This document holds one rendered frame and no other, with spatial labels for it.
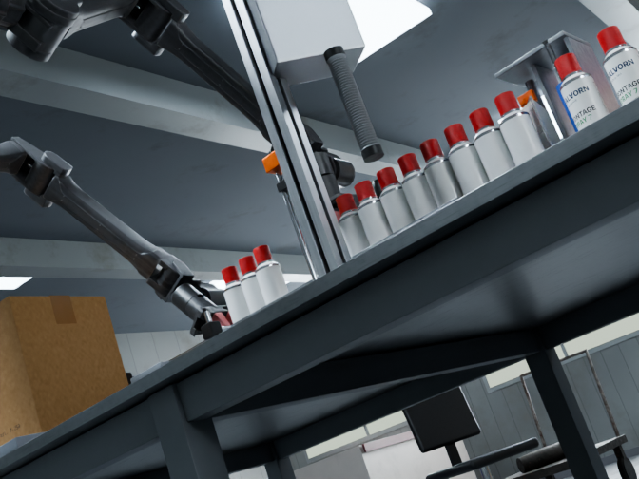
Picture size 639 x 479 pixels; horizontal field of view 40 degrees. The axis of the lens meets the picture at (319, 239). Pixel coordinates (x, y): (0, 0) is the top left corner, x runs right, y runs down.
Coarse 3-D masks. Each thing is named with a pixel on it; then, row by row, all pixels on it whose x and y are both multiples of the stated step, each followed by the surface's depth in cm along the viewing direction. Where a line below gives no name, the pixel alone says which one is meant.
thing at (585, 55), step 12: (576, 48) 144; (588, 48) 148; (552, 60) 143; (588, 60) 145; (540, 72) 149; (552, 72) 154; (588, 72) 142; (600, 72) 148; (528, 84) 154; (540, 84) 148; (552, 84) 151; (600, 84) 145; (540, 96) 153; (552, 96) 149; (612, 96) 147; (552, 108) 147; (564, 108) 150; (612, 108) 144; (564, 120) 148; (564, 132) 146
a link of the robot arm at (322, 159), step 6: (318, 156) 175; (324, 156) 176; (330, 156) 179; (318, 162) 174; (324, 162) 175; (330, 162) 179; (324, 168) 174; (330, 168) 175; (336, 168) 179; (324, 174) 174
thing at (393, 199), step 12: (384, 168) 158; (384, 180) 157; (396, 180) 157; (384, 192) 156; (396, 192) 155; (384, 204) 156; (396, 204) 155; (408, 204) 155; (396, 216) 154; (408, 216) 154; (396, 228) 154
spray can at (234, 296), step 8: (224, 272) 183; (232, 272) 183; (224, 280) 183; (232, 280) 182; (240, 280) 183; (232, 288) 181; (240, 288) 181; (224, 296) 182; (232, 296) 180; (240, 296) 180; (232, 304) 180; (240, 304) 180; (232, 312) 180; (240, 312) 179; (248, 312) 180; (232, 320) 181
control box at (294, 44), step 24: (264, 0) 155; (288, 0) 156; (312, 0) 157; (336, 0) 158; (264, 24) 153; (288, 24) 154; (312, 24) 155; (336, 24) 157; (264, 48) 156; (288, 48) 153; (312, 48) 154; (360, 48) 156; (288, 72) 156; (312, 72) 159
